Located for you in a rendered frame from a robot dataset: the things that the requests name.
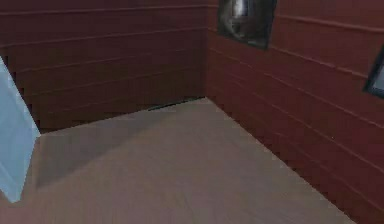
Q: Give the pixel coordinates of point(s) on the black framed grey picture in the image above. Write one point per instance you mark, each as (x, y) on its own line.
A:
(246, 20)

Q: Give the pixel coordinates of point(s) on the pale blue cupboard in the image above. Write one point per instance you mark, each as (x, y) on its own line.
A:
(14, 140)

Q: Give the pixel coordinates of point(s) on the black framed pale picture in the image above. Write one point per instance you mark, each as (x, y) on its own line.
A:
(377, 78)

